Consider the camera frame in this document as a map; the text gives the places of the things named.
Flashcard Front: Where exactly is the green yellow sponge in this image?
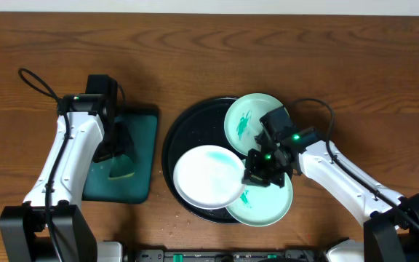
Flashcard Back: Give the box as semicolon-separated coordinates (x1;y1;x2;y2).
108;154;135;180

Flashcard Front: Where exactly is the mint plate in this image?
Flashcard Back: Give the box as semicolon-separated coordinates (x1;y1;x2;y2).
226;173;293;227
224;93;283;156

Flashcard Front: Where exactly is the white plate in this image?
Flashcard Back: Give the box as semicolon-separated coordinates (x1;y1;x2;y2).
172;145;245;210

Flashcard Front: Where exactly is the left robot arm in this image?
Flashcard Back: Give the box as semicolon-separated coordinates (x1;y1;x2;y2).
0;94;125;261

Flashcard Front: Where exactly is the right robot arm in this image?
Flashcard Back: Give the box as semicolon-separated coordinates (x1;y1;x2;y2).
240;127;419;261

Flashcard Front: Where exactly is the rectangular black water tray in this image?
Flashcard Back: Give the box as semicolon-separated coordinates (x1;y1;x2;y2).
82;107;159;204

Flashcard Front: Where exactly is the round black tray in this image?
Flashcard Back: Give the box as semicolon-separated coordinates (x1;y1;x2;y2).
162;97;247;224

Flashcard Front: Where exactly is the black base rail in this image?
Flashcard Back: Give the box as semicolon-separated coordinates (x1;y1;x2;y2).
125;249;327;262

